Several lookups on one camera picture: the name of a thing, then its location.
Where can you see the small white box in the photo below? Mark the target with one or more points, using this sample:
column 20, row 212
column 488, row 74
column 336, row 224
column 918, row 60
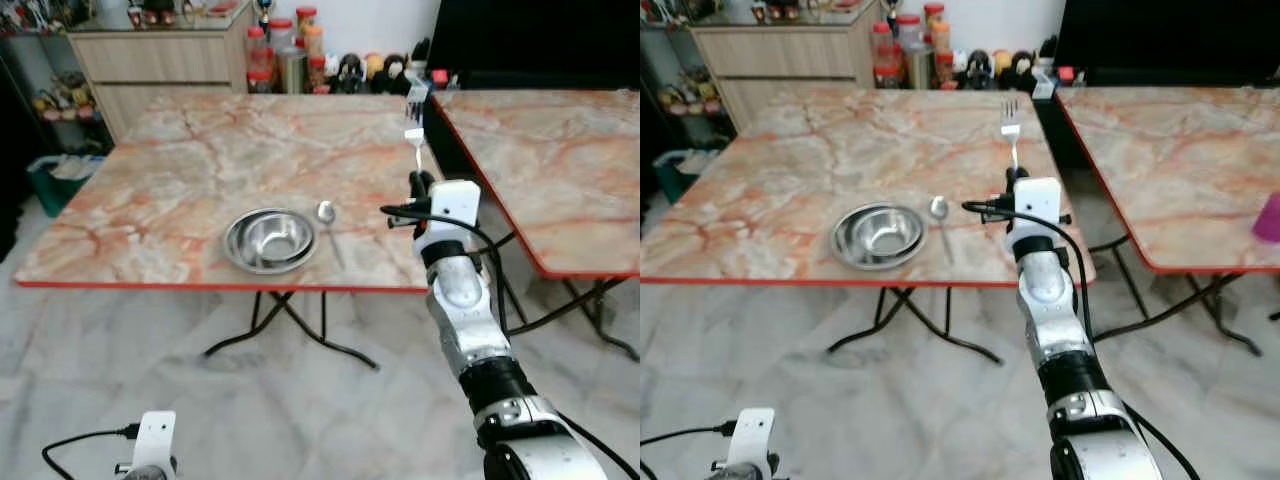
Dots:
column 1043, row 82
column 417, row 84

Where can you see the green plastic bin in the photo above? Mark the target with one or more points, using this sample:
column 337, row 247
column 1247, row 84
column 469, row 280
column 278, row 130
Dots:
column 672, row 178
column 50, row 185

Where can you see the stainless steel fork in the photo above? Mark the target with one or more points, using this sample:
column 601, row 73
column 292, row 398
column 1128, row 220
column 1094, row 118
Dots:
column 1011, row 130
column 414, row 133

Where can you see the tall red lid jar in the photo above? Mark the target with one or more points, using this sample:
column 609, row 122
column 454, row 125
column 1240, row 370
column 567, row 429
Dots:
column 259, row 60
column 885, row 55

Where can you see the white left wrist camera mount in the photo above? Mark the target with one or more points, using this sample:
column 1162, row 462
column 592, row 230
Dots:
column 155, row 435
column 752, row 432

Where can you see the orange lid snack jar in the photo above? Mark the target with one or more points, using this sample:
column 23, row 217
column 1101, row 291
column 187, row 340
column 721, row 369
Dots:
column 313, row 42
column 940, row 38

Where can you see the light wooden cabinet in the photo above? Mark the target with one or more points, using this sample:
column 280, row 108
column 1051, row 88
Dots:
column 780, row 58
column 150, row 62

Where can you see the stainless steel spoon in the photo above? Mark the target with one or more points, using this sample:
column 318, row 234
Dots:
column 938, row 208
column 326, row 212

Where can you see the steel canister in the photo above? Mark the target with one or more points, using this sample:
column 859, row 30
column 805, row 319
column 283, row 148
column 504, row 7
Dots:
column 918, row 67
column 292, row 72

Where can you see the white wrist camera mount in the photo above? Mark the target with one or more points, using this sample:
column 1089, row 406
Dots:
column 155, row 435
column 456, row 205
column 1041, row 200
column 752, row 432

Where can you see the stainless steel bowl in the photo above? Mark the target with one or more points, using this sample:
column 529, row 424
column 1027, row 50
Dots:
column 880, row 240
column 270, row 246

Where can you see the black plush toy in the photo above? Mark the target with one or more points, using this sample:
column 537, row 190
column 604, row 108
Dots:
column 978, row 68
column 350, row 72

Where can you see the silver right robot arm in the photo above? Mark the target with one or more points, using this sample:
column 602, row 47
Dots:
column 466, row 312
column 1052, row 300

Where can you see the cluttered storage shelf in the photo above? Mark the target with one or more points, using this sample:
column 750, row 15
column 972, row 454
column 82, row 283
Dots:
column 685, row 90
column 55, row 95

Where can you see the pink plastic cup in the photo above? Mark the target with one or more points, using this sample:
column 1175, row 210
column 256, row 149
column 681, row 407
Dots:
column 1268, row 218

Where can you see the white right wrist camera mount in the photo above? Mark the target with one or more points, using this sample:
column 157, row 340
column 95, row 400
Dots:
column 456, row 205
column 1041, row 200

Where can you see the marble top folding table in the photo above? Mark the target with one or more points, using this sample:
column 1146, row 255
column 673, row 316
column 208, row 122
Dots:
column 760, row 170
column 1170, row 170
column 170, row 170
column 560, row 170

